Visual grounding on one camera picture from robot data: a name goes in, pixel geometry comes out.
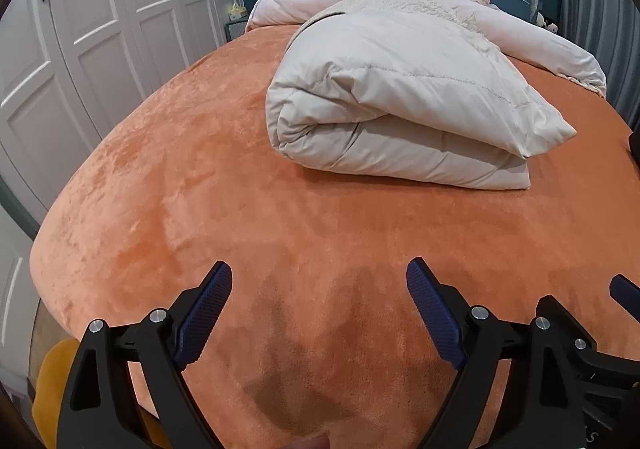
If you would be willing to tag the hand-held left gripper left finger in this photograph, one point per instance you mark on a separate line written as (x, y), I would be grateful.
(205, 314)

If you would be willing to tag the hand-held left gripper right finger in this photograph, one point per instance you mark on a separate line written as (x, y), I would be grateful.
(435, 314)

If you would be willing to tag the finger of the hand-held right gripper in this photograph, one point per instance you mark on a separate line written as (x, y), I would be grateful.
(575, 334)
(626, 288)

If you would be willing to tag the cream duvet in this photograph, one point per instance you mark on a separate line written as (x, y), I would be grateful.
(400, 104)

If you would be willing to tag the orange plush bed blanket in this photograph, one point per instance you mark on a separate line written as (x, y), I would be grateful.
(200, 179)

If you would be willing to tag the pale pink duvet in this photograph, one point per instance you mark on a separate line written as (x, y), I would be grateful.
(550, 54)

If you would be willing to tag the grey curtain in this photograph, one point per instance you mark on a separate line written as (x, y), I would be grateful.
(600, 29)

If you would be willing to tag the small plush toy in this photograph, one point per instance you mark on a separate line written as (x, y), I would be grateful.
(546, 23)

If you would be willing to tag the bedside table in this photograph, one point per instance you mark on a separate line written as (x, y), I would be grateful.
(235, 33)

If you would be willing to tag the white panelled wardrobe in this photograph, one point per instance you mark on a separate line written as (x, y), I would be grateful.
(100, 29)

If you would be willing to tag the tissue box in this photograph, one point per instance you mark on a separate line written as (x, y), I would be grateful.
(236, 11)

